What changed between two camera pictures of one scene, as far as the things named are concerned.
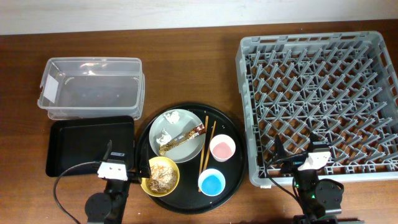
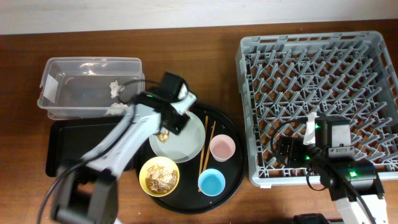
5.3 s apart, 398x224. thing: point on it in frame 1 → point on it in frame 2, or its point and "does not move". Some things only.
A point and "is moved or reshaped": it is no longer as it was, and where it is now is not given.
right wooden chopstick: [208, 147] does not move
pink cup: [222, 147] does not move
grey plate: [171, 124] does not move
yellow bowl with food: [164, 177] does not move
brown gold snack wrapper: [182, 138] → [163, 136]
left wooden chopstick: [203, 152] does not move
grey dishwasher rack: [342, 85] does not move
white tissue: [165, 138] → [116, 109]
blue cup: [211, 182] does not move
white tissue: [173, 117] is moved or reshaped
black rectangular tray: [74, 140] does not move
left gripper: [143, 165] → [176, 130]
